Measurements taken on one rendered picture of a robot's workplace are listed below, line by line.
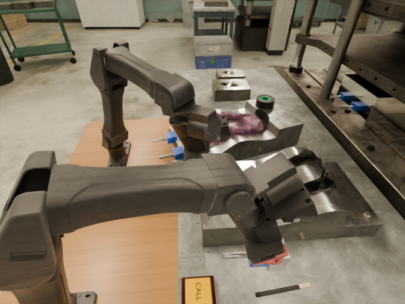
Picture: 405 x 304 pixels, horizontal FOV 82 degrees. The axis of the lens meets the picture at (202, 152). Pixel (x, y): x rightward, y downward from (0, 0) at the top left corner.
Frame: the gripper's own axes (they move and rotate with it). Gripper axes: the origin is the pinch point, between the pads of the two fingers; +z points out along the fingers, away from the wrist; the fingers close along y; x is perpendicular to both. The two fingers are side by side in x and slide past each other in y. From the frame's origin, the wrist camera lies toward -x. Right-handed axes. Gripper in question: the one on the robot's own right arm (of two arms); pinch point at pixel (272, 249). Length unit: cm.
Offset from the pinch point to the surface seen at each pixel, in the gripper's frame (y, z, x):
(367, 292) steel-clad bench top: -4.5, 25.2, -15.1
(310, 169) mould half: 24.6, 10.6, -16.7
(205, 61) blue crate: 366, 79, 22
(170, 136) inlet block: 55, -4, 25
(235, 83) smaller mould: 106, 14, -7
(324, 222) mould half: 9.7, 14.4, -13.2
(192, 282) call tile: -0.6, 2.4, 20.5
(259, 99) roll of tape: 69, 8, -14
